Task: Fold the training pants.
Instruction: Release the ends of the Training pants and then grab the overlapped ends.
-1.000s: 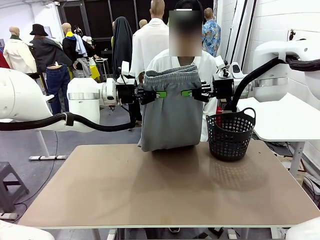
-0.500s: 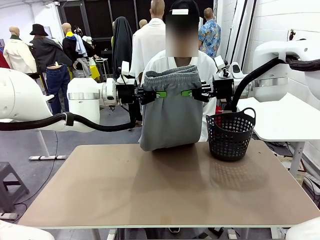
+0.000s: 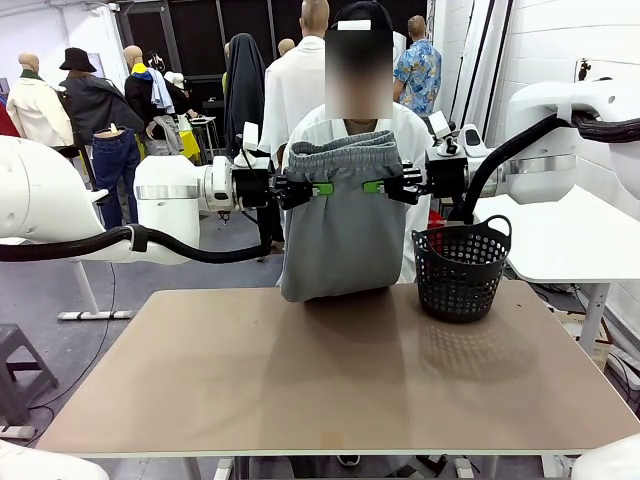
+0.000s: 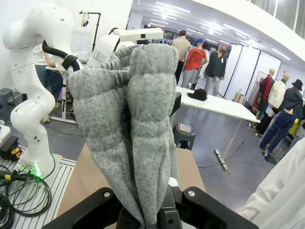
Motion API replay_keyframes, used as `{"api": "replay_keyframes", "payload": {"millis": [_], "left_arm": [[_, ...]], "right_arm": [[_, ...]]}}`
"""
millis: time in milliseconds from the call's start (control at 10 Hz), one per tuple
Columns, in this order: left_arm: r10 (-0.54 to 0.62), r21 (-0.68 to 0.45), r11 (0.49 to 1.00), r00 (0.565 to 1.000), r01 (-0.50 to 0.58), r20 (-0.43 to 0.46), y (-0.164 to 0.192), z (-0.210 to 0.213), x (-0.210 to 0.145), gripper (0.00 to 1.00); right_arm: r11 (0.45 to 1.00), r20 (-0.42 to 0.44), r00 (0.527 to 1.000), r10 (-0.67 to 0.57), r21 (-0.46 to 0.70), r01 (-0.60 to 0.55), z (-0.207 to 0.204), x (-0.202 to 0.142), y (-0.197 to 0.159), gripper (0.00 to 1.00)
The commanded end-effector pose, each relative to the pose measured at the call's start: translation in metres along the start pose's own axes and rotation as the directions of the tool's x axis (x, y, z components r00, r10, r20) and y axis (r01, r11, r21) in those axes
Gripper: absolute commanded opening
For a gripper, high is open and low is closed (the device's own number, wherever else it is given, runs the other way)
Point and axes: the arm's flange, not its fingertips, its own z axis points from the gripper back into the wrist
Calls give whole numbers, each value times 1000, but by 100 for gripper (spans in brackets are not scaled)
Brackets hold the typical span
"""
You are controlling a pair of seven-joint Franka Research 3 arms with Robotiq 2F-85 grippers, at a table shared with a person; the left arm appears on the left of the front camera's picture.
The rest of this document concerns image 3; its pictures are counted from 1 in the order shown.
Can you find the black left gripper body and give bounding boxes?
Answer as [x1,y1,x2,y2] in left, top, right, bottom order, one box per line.
[233,168,286,209]

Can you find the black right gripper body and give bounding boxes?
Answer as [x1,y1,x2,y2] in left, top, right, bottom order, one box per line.
[424,158,470,202]

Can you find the grey training pants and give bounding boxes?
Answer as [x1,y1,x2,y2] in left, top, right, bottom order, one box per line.
[279,129,407,304]

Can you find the person in white shirt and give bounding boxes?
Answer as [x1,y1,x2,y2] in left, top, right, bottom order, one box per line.
[287,0,434,289]

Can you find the yellow cloth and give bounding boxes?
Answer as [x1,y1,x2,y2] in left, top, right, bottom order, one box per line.
[177,128,201,170]

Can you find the mannequin under dark cloak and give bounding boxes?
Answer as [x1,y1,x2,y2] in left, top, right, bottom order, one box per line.
[223,33,268,166]

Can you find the tall mannequin in white shirt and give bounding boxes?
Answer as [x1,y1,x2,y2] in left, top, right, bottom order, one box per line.
[262,0,341,156]

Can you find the black perforated plastic basket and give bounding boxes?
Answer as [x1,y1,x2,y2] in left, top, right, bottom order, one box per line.
[411,214,513,324]

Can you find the grey hanging hoodie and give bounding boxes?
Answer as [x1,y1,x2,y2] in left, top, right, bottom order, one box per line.
[144,113,185,164]

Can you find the mannequin in blue floral shirt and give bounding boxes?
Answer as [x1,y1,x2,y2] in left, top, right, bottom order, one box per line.
[393,14,444,119]

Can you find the white side table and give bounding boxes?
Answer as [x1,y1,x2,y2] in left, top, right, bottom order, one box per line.
[472,184,640,357]

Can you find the mannequin with white hat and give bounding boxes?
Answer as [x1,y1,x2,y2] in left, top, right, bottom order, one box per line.
[163,70,191,116]

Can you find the white leaning boards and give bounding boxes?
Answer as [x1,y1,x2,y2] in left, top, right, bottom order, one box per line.
[449,0,514,131]

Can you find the mannequin with yellow blue scarf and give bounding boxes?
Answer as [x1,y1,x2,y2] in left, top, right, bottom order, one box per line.
[122,44,176,136]

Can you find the black cap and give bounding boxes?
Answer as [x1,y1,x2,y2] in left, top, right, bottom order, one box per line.
[333,0,394,31]

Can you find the white desk leg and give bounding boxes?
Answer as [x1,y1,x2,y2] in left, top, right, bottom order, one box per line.
[57,259,136,321]

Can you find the black bucket hat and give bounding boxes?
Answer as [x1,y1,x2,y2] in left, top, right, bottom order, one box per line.
[58,47,99,73]

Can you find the mannequin in cream jacket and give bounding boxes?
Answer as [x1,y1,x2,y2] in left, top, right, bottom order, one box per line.
[5,52,75,149]

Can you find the red garment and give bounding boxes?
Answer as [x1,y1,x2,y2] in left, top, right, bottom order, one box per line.
[0,102,21,139]

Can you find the grey plastic step stool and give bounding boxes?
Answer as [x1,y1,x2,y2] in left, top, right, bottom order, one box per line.
[0,323,60,426]

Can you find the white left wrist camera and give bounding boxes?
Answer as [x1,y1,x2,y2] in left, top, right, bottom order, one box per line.
[233,121,271,171]

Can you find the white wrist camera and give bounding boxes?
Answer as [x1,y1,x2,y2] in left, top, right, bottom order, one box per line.
[427,109,465,159]
[233,121,271,171]

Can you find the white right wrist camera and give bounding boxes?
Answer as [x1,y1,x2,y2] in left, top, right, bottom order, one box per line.
[427,109,465,159]

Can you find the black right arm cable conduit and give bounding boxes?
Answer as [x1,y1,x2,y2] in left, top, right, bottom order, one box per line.
[447,112,640,225]

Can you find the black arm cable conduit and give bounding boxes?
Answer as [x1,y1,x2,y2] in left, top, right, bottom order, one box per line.
[0,199,275,265]
[447,112,640,225]

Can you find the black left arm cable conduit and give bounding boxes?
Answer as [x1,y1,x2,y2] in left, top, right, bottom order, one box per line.
[0,199,275,265]

